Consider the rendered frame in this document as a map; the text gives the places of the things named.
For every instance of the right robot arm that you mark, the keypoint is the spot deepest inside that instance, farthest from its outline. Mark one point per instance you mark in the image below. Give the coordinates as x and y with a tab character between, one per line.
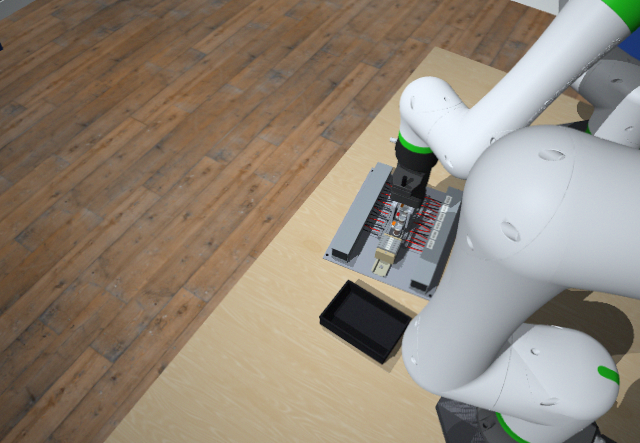
583	32

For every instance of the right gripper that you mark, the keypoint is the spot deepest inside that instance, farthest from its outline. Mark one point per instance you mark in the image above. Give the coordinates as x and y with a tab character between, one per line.
409	168

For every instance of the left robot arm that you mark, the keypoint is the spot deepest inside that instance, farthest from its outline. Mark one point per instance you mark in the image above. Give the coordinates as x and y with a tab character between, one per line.
545	208

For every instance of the grey relay panel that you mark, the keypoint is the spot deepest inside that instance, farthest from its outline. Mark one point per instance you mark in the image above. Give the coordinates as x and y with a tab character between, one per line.
374	251

